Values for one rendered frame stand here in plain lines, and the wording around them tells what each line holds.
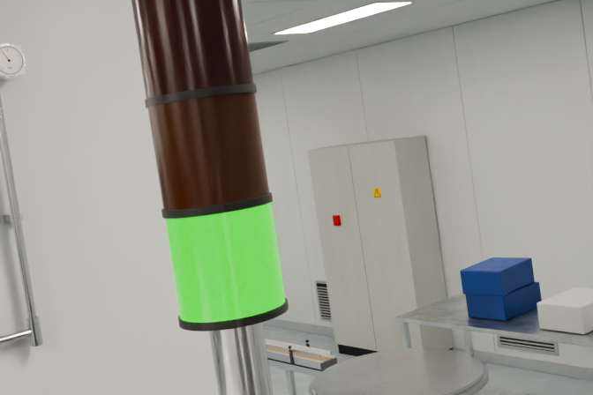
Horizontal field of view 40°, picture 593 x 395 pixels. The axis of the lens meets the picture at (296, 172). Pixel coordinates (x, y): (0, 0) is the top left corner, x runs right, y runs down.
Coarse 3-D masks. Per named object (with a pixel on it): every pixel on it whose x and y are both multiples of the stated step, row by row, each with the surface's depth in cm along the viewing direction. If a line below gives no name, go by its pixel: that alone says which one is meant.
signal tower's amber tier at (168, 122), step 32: (224, 96) 35; (160, 128) 36; (192, 128) 35; (224, 128) 35; (256, 128) 36; (160, 160) 36; (192, 160) 35; (224, 160) 35; (256, 160) 36; (192, 192) 35; (224, 192) 35; (256, 192) 36
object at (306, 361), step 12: (276, 348) 513; (288, 348) 496; (300, 348) 497; (312, 348) 487; (276, 360) 503; (288, 360) 493; (300, 360) 483; (312, 360) 475; (324, 360) 473; (336, 360) 476; (300, 372) 485; (312, 372) 476
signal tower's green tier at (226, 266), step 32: (192, 224) 35; (224, 224) 35; (256, 224) 36; (192, 256) 35; (224, 256) 35; (256, 256) 36; (192, 288) 36; (224, 288) 35; (256, 288) 36; (192, 320) 36; (224, 320) 35
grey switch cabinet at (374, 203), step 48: (384, 144) 721; (336, 192) 780; (384, 192) 730; (336, 240) 790; (384, 240) 739; (432, 240) 736; (336, 288) 801; (384, 288) 748; (432, 288) 733; (336, 336) 812; (384, 336) 758; (432, 336) 730
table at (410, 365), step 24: (360, 360) 463; (384, 360) 456; (408, 360) 450; (432, 360) 444; (456, 360) 438; (312, 384) 431; (336, 384) 425; (360, 384) 420; (384, 384) 415; (408, 384) 409; (432, 384) 404; (456, 384) 399; (480, 384) 402
